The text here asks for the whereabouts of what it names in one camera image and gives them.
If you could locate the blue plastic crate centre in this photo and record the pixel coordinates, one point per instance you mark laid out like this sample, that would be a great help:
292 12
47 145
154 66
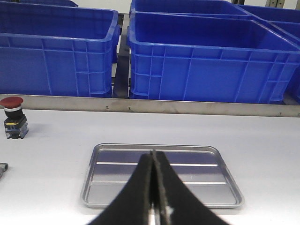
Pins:
57 51

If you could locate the grey metal clamp block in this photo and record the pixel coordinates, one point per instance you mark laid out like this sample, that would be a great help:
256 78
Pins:
3 168

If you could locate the blue crate rear right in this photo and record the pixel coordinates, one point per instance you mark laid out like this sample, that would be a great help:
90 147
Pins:
273 13

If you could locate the silver metal tray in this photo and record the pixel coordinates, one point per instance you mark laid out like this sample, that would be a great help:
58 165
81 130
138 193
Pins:
201 168

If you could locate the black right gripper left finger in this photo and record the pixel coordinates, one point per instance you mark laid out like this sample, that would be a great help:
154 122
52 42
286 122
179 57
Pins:
131 206

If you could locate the red emergency stop button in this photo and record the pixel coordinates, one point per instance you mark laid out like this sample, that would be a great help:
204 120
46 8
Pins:
15 124

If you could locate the blue plastic crate far right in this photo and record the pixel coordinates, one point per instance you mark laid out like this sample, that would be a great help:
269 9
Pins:
290 31

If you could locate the blue crate rear centre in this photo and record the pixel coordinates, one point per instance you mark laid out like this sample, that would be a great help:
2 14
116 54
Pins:
209 8

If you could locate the blue plastic crate left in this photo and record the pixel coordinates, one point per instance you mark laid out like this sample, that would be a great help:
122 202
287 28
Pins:
64 3

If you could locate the blue plastic crate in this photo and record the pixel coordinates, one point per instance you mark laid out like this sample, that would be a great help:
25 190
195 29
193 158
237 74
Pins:
64 3
57 51
191 58
290 31

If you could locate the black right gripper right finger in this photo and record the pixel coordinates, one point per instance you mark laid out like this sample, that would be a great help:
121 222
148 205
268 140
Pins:
175 203

